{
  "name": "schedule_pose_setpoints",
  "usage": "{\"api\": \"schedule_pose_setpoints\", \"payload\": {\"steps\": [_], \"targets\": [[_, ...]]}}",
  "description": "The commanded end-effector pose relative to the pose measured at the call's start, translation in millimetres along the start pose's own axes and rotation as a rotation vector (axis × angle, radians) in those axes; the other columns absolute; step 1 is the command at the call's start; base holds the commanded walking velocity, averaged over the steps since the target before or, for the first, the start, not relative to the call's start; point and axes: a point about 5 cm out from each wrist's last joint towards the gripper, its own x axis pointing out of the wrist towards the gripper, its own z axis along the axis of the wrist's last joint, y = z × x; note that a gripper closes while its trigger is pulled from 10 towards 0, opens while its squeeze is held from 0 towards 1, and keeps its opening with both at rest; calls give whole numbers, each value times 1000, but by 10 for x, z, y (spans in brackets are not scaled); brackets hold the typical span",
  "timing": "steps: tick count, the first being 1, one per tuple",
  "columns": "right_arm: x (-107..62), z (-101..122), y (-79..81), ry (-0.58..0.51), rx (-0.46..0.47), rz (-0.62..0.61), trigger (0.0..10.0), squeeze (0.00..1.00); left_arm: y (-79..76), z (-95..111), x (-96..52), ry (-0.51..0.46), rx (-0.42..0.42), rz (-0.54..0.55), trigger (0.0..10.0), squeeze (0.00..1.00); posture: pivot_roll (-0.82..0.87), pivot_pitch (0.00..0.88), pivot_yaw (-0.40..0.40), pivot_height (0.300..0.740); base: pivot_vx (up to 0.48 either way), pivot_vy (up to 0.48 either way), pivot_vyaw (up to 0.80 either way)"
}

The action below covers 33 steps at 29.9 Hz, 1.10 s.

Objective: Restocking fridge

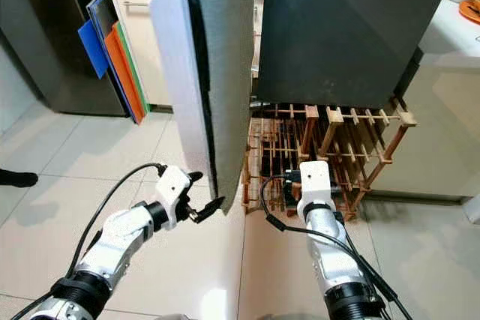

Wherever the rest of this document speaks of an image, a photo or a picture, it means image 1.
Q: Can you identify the blue cutting board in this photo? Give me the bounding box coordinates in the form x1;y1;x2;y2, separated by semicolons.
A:
76;0;143;124

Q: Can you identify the orange cutting board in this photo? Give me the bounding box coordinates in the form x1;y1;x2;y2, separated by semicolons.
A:
103;22;147;124

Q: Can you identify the grey cutting board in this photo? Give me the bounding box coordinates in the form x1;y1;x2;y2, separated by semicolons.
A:
86;0;121;32

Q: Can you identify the person's foot in black sock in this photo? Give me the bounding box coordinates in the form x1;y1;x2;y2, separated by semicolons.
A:
0;170;40;188

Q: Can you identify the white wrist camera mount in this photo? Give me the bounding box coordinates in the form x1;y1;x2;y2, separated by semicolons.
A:
296;160;333;220
155;164;194;229

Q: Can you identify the orange plate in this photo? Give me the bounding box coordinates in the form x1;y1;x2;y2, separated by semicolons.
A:
457;0;480;25

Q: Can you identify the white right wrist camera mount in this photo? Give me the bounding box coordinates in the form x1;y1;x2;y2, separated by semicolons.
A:
296;160;333;220

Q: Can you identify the dark tall fridge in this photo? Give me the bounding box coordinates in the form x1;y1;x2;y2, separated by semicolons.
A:
0;0;128;117

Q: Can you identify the dark grey fridge body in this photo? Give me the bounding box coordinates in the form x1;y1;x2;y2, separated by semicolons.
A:
251;0;462;109

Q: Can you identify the wooden wine rack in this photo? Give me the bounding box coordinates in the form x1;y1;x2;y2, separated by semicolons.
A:
240;99;419;220

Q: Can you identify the green cutting board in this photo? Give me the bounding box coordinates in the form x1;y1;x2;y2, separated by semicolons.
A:
116;22;152;115

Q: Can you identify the cream counter cabinet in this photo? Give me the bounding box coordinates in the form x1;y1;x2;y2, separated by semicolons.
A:
367;0;480;201

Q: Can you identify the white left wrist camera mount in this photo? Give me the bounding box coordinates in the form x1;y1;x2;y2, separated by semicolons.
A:
155;164;194;229

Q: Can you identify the cream kitchen base cabinet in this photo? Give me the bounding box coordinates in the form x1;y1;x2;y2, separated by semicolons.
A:
101;0;177;107

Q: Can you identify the white and grey fridge door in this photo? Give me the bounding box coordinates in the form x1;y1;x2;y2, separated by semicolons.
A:
148;0;260;216

